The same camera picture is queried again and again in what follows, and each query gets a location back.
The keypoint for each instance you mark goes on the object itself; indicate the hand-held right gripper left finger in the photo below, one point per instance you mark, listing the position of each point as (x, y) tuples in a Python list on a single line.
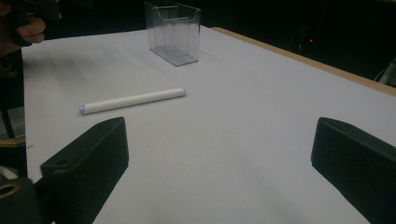
[(90, 161)]

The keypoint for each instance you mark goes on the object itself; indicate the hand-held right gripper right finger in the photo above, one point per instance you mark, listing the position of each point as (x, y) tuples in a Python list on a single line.
[(358, 161)]

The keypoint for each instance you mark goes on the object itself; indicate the white paper-wrapped tube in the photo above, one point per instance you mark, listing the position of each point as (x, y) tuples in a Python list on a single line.
[(130, 100)]

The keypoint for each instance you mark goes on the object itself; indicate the clear plastic box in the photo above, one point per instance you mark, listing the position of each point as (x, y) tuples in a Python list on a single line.
[(174, 34)]

